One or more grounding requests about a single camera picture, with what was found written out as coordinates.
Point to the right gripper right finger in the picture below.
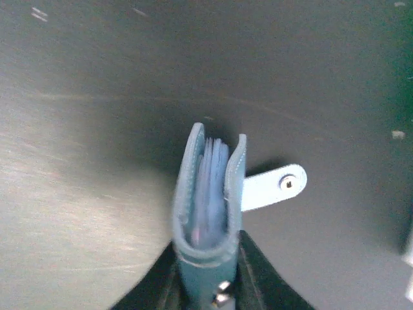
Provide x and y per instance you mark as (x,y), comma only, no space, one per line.
(259,285)

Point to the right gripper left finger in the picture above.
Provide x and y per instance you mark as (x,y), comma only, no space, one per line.
(159,289)

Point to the blue card holder wallet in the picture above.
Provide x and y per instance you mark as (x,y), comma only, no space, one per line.
(211,195)

